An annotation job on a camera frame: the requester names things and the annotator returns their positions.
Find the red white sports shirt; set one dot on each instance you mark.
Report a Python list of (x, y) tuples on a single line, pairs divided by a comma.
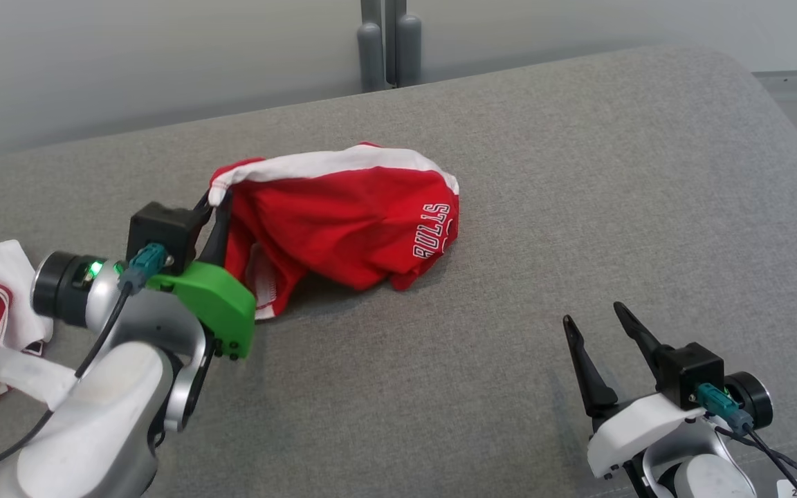
[(4, 270)]

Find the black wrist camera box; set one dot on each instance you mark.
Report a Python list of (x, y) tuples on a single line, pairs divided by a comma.
[(692, 373), (163, 232)]

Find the red Bulls shorts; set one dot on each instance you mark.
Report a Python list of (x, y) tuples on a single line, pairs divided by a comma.
[(343, 221)]

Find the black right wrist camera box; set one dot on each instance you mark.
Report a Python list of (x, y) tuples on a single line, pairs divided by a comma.
[(692, 373)]

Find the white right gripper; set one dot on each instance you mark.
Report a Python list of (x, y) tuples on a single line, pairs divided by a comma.
[(630, 429)]

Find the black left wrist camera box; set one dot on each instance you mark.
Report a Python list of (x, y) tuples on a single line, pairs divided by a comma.
[(163, 232)]

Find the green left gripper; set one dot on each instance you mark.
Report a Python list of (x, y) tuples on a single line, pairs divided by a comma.
[(222, 304)]

